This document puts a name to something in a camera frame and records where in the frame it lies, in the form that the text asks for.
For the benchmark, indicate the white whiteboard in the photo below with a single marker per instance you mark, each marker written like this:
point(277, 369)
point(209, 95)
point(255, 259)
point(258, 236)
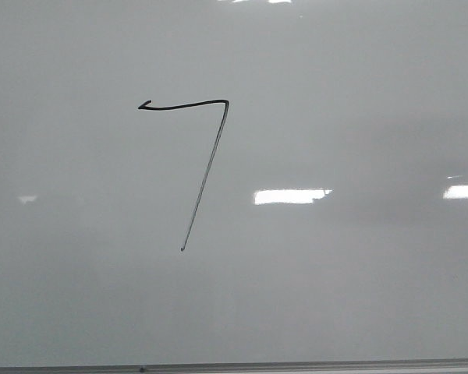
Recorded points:
point(222, 181)

